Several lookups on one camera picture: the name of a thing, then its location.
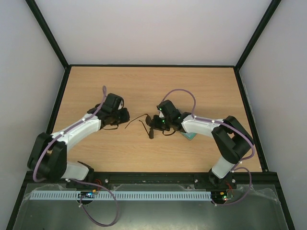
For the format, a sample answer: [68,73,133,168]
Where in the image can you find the dark aviator sunglasses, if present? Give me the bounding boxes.
[125,114,154,139]

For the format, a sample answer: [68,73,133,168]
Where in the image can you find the grey glasses case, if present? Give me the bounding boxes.
[181,132,196,140]

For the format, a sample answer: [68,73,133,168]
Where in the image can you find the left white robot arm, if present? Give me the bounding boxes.
[27,93,130,182]

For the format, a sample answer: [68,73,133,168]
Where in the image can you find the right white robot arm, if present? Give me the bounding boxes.
[152,100,255,188]

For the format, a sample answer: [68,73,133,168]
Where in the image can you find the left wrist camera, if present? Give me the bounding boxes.
[118,100,124,110]

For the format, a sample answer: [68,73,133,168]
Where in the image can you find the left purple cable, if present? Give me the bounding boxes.
[32,85,107,183]

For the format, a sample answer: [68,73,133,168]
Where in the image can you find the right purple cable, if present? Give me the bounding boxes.
[163,88,255,163]

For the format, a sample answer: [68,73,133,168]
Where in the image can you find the black enclosure frame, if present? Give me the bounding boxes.
[0,0,307,230]

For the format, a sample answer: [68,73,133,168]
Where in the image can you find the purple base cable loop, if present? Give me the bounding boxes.
[78,183,119,227]

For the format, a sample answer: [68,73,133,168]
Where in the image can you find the light blue cable duct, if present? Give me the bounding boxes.
[29,191,212,201]

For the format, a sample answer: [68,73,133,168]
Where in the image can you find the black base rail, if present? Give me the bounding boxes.
[24,171,279,191]

